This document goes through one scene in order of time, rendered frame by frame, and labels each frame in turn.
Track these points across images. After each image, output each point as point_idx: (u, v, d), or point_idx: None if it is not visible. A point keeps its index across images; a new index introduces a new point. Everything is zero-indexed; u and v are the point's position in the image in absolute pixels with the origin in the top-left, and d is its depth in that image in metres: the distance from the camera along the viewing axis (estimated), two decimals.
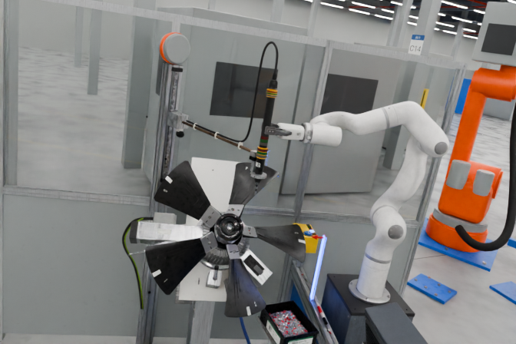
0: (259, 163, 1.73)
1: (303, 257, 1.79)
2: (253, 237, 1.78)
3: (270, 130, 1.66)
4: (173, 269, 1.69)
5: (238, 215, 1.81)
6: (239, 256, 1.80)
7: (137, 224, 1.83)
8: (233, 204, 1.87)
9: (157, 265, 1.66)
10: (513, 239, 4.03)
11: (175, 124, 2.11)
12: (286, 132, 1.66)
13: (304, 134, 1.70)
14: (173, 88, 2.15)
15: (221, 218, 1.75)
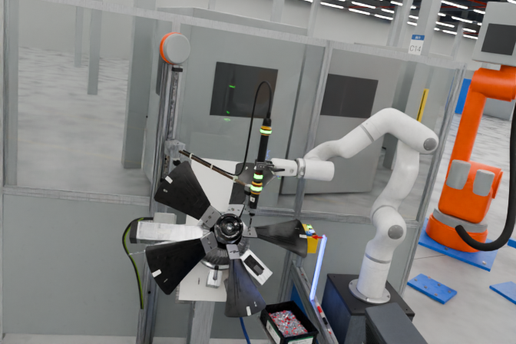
0: (253, 197, 1.77)
1: (305, 253, 1.78)
2: (253, 237, 1.78)
3: (261, 165, 1.72)
4: (173, 269, 1.69)
5: (238, 215, 1.81)
6: (239, 256, 1.80)
7: (137, 224, 1.83)
8: (233, 204, 1.87)
9: (157, 265, 1.66)
10: (513, 239, 4.03)
11: (172, 153, 2.15)
12: (276, 168, 1.71)
13: (297, 170, 1.74)
14: (173, 88, 2.15)
15: (221, 218, 1.75)
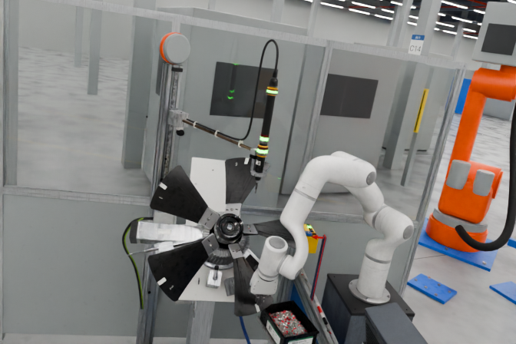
0: (259, 160, 1.73)
1: (240, 314, 1.63)
2: (231, 255, 1.73)
3: (262, 300, 1.69)
4: (171, 199, 1.81)
5: (245, 232, 1.78)
6: (210, 254, 1.78)
7: (137, 224, 1.83)
8: (253, 226, 1.85)
9: (170, 183, 1.81)
10: (513, 239, 4.03)
11: (175, 122, 2.11)
12: None
13: None
14: (173, 88, 2.15)
15: (233, 216, 1.77)
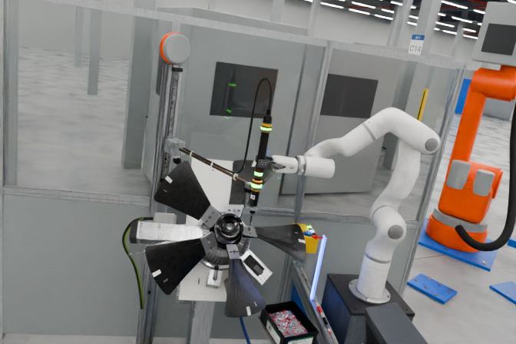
0: (253, 195, 1.76)
1: (230, 315, 1.62)
2: (228, 255, 1.73)
3: (262, 163, 1.70)
4: (175, 193, 1.82)
5: (244, 233, 1.78)
6: (207, 252, 1.78)
7: (137, 224, 1.83)
8: (254, 229, 1.85)
9: (175, 177, 1.82)
10: (513, 239, 4.03)
11: (172, 150, 2.15)
12: (278, 166, 1.70)
13: (298, 167, 1.74)
14: (173, 88, 2.15)
15: (234, 216, 1.77)
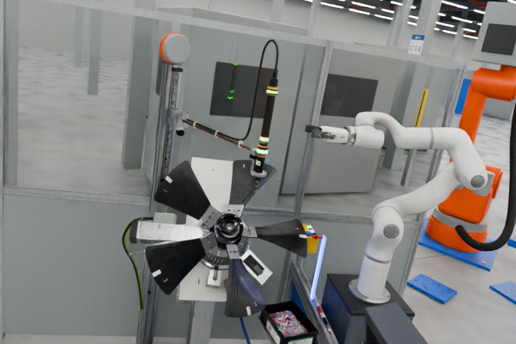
0: (259, 161, 1.73)
1: (230, 315, 1.62)
2: (228, 255, 1.73)
3: (317, 133, 1.69)
4: (175, 193, 1.82)
5: (244, 235, 1.78)
6: (207, 252, 1.78)
7: (137, 224, 1.83)
8: (254, 229, 1.85)
9: (175, 177, 1.82)
10: (513, 239, 4.03)
11: (175, 122, 2.11)
12: (332, 135, 1.69)
13: (348, 137, 1.74)
14: (173, 88, 2.15)
15: (234, 216, 1.77)
